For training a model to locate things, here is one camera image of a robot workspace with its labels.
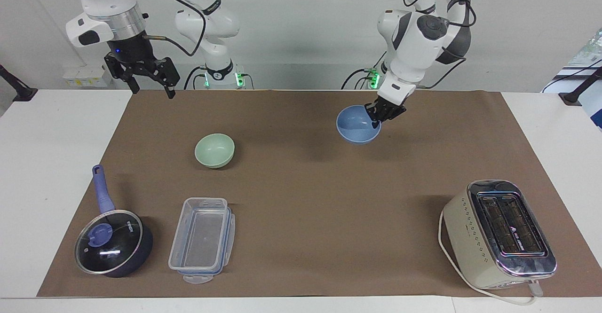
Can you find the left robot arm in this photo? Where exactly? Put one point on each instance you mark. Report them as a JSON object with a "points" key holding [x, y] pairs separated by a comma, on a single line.
{"points": [[414, 45]]}

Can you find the black stand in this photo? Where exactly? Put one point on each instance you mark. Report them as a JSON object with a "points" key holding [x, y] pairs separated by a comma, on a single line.
{"points": [[578, 89], [16, 87]]}

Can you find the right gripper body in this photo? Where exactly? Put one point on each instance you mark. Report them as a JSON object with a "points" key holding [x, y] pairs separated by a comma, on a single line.
{"points": [[128, 50]]}

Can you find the blue bowl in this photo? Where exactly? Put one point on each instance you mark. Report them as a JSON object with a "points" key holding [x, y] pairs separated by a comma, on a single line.
{"points": [[353, 126]]}

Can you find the glass lid with purple knob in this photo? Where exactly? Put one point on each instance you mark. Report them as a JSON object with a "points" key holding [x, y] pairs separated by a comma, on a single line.
{"points": [[113, 247]]}

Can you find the purple saucepan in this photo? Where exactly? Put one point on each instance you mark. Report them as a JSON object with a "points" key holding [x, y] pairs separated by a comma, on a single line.
{"points": [[104, 195]]}

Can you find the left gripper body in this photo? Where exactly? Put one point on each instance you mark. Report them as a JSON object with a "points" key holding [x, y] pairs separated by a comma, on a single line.
{"points": [[391, 107]]}

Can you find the clear plastic food container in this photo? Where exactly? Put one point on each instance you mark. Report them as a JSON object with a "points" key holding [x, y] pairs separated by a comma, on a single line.
{"points": [[203, 240]]}

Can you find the green bowl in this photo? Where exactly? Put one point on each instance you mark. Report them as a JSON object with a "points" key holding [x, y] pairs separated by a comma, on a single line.
{"points": [[214, 151]]}

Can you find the cream and chrome toaster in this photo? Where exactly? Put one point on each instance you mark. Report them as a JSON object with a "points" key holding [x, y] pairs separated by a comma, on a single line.
{"points": [[475, 242]]}

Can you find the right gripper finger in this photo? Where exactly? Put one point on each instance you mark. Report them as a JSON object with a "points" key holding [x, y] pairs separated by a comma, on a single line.
{"points": [[123, 72], [167, 71]]}

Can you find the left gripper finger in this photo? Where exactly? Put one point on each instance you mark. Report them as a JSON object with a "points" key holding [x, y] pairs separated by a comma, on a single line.
{"points": [[391, 115], [376, 115]]}

